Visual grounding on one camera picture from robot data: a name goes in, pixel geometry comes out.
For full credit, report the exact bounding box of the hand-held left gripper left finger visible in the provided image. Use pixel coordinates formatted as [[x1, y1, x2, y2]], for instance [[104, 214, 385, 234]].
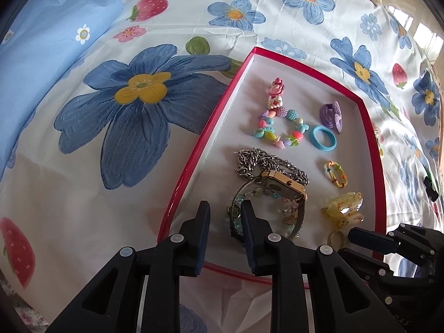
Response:
[[45, 200, 211, 333]]

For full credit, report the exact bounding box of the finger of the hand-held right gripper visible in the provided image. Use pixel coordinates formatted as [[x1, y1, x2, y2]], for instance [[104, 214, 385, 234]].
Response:
[[337, 247, 396, 306], [348, 223, 436, 276]]

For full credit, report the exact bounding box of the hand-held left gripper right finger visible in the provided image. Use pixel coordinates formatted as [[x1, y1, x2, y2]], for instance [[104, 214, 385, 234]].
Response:
[[240, 200, 405, 333]]

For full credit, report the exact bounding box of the aqua bead charm bracelet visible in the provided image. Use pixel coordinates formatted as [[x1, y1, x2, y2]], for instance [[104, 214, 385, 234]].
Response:
[[227, 185, 301, 238]]

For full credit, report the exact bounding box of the plain yellow hair tie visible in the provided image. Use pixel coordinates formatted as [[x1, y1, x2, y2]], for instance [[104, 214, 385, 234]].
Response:
[[327, 230, 348, 250]]

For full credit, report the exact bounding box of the yellow hair claw clip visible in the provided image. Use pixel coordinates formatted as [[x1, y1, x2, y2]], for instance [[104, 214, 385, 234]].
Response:
[[321, 191, 365, 230]]

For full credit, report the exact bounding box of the gold square wristwatch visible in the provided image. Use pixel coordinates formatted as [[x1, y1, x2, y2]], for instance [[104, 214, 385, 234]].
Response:
[[229, 170, 309, 241]]

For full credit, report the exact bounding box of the silver chain necklace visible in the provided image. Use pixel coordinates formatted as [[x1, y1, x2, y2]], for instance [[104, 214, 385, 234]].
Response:
[[235, 147, 310, 186]]

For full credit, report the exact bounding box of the yellow multicolour hair tie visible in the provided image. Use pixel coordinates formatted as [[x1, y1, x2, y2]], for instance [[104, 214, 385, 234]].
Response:
[[324, 160, 348, 190]]

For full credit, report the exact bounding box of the purple scrunchie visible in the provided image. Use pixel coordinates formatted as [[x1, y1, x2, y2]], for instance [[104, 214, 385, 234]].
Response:
[[319, 100, 345, 134]]

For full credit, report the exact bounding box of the pink bead charm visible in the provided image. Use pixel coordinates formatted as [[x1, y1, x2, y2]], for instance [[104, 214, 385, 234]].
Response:
[[266, 77, 287, 111]]

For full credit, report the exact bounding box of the red shallow box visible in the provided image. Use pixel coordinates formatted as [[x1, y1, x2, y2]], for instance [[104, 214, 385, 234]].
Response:
[[157, 46, 387, 290]]

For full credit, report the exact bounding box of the black hair clip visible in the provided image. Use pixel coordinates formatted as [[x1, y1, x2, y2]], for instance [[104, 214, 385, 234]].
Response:
[[423, 175, 440, 202]]

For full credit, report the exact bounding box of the floral bed sheet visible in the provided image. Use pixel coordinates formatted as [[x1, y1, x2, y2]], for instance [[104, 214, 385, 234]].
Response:
[[0, 0, 444, 333]]

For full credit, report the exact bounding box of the small-flowered cloth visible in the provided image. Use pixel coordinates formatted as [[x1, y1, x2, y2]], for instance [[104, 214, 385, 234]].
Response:
[[0, 271, 47, 333]]

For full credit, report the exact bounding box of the window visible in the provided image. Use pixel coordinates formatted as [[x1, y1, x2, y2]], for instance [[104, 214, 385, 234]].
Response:
[[388, 5, 444, 59]]

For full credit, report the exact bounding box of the light blue pillow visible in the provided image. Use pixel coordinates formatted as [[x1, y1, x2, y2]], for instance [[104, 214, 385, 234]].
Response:
[[0, 0, 125, 181]]

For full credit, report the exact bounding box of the blue hair tie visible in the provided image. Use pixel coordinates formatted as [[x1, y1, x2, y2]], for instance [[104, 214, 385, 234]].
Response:
[[310, 125, 338, 152]]

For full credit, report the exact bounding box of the colourful beaded bracelet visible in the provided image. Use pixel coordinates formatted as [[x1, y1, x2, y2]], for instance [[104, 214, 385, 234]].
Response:
[[253, 107, 309, 150]]

